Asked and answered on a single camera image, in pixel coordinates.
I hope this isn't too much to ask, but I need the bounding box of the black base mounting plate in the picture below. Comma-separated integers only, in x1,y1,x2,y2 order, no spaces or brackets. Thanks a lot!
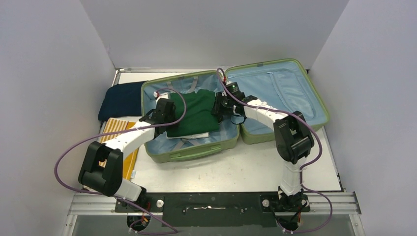
115,192,310,228

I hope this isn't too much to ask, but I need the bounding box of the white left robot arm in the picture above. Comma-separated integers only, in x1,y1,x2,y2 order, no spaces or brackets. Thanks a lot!
78,98,176,211

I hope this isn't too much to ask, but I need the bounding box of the white shirt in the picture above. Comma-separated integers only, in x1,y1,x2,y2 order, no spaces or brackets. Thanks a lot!
165,132,209,139

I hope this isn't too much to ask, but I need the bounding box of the navy blue folded cloth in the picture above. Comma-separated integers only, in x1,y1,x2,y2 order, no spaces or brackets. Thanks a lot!
97,81,145,122

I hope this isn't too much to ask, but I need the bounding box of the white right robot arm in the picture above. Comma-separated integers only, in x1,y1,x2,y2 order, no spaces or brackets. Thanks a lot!
212,82,314,210

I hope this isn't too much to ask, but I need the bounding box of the dark green cloth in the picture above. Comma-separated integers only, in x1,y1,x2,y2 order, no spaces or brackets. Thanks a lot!
166,89,219,136

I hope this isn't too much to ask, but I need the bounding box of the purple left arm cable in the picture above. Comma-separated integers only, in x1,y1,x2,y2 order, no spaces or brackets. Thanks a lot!
54,88,187,236

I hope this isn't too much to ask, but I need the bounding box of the green suitcase with blue lining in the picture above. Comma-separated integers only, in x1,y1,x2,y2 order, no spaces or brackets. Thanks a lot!
141,59,329,163

